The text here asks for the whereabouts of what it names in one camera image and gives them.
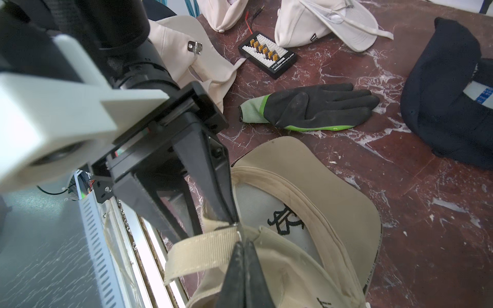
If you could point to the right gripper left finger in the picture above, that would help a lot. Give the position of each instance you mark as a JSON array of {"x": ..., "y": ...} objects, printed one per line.
[{"x": 232, "y": 294}]

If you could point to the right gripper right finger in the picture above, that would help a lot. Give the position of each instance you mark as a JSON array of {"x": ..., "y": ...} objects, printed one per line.
[{"x": 257, "y": 294}]

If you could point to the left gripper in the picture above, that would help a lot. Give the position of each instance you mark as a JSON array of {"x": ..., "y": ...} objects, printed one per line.
[{"x": 145, "y": 167}]

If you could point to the tan khaki cap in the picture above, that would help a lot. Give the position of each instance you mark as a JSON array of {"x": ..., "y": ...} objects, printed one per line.
[{"x": 317, "y": 237}]

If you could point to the cream Colorado cap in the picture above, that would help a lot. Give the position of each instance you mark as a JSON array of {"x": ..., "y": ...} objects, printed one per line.
[{"x": 189, "y": 56}]

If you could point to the white perforated cap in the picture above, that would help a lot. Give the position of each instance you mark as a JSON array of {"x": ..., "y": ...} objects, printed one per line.
[{"x": 302, "y": 22}]

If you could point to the green black cap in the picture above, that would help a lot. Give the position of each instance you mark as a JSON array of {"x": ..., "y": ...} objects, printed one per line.
[{"x": 330, "y": 107}]

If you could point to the black charger board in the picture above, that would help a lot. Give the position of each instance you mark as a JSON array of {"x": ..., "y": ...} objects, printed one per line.
[{"x": 263, "y": 52}]

